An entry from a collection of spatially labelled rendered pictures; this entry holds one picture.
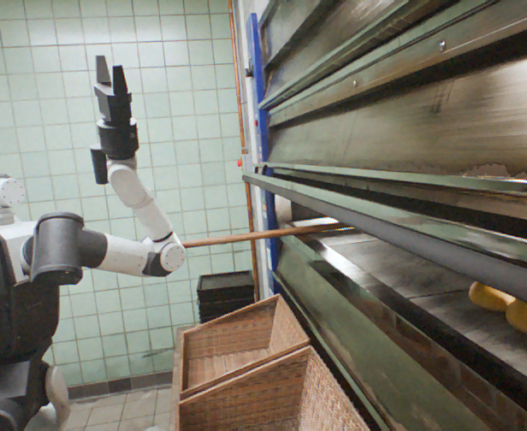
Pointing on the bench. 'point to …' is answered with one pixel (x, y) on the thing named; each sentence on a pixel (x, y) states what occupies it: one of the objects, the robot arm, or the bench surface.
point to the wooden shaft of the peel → (263, 234)
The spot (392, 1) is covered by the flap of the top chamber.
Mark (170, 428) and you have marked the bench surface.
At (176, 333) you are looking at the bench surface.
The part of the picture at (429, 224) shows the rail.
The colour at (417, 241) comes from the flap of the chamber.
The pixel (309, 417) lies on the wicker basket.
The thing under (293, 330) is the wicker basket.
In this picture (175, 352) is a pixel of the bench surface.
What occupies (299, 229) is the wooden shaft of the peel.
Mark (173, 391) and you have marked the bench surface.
